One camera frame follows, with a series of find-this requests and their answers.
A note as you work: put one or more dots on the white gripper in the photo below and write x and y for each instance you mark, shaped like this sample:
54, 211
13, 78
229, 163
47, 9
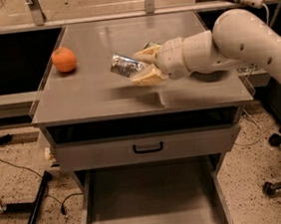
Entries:
171, 58

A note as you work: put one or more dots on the silver redbull can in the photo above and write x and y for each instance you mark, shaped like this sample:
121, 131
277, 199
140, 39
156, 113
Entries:
126, 66

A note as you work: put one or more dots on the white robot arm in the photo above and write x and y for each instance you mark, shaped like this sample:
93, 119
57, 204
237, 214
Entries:
237, 38

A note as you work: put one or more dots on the green soda can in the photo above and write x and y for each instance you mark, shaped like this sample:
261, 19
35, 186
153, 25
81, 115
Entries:
151, 44

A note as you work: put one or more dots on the grey cabinet counter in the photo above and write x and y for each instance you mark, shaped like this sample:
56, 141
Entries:
93, 92

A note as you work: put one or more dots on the grey top drawer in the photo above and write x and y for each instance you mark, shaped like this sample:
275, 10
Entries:
86, 155

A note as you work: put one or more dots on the grey open middle drawer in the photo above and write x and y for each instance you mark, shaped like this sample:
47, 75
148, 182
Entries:
170, 192

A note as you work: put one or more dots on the white paper bowl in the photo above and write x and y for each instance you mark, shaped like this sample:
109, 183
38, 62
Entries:
209, 77

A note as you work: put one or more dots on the orange fruit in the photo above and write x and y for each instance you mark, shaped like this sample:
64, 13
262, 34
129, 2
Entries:
64, 60

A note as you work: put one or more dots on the black floor stand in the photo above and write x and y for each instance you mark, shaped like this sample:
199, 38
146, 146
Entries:
32, 208

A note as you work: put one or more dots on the black drawer handle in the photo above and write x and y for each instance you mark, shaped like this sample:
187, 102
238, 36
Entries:
140, 149

